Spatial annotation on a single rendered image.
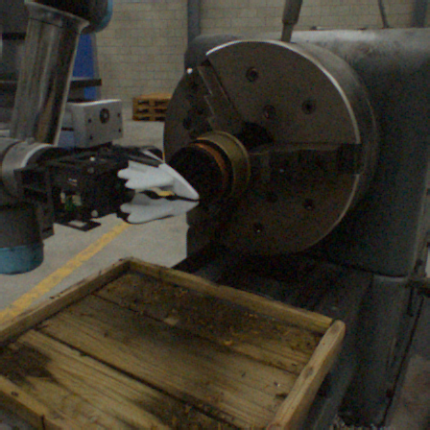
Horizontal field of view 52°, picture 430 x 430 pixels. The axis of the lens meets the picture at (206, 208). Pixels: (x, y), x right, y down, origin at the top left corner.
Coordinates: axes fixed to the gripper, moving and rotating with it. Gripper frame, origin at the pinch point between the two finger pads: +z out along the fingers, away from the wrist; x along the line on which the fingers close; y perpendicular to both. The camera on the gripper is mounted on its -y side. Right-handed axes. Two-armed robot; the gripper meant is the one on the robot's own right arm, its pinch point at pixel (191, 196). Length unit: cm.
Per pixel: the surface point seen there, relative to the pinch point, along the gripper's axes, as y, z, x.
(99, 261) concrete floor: -134, -163, -108
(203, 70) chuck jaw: -16.6, -9.0, 12.1
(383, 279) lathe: -34.6, 15.1, -21.6
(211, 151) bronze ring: -6.1, -1.2, 3.6
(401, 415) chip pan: -42, 21, -54
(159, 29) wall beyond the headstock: -875, -691, 70
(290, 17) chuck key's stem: -22.9, 0.5, 18.7
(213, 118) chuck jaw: -12.7, -5.0, 6.3
